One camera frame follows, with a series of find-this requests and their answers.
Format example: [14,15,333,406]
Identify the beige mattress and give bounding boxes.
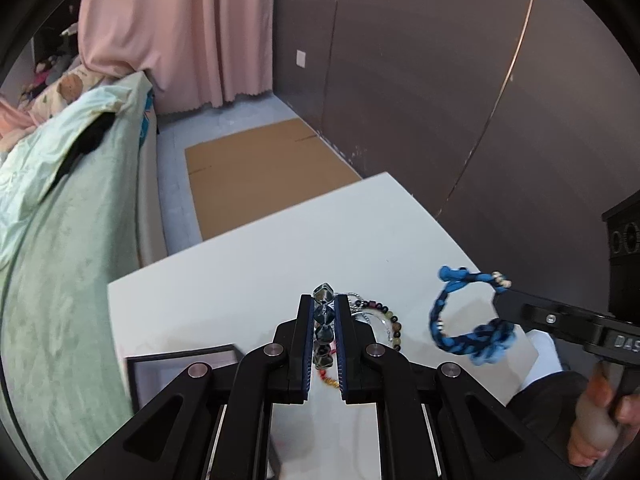
[136,110,169,267]

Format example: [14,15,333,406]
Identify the green velvet bedsheet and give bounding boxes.
[0,170,143,478]

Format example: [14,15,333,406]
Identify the person's right hand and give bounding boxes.
[567,361,640,468]

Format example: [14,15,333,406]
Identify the pile of stuffed toys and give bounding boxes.
[20,24,84,102]

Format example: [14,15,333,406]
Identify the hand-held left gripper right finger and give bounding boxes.
[335,294,593,480]

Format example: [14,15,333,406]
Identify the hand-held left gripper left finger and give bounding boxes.
[65,294,314,480]

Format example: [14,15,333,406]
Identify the multicolour round bead bracelet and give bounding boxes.
[357,300,404,352]

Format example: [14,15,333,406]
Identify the blue braided rope bracelet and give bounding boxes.
[428,265,517,366]

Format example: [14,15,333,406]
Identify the silver chain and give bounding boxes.
[345,292,387,327]

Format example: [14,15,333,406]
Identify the patterned pillow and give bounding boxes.
[29,66,117,107]

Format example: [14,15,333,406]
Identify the salmon pink curtain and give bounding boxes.
[0,97,41,153]

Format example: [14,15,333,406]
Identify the black square box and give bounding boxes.
[125,343,241,416]

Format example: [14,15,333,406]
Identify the mint green duvet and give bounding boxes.
[0,72,154,273]

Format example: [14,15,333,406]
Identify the black cloth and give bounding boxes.
[51,111,117,184]

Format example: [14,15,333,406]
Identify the dark crystal bead bracelet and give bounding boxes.
[312,283,342,392]

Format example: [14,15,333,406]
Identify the flat cardboard sheet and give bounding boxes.
[184,117,362,241]

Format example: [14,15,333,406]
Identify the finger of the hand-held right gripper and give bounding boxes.
[492,287,607,348]

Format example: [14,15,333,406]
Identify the white cloth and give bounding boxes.
[522,332,564,390]

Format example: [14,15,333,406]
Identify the person's dark pants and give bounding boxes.
[509,370,592,466]

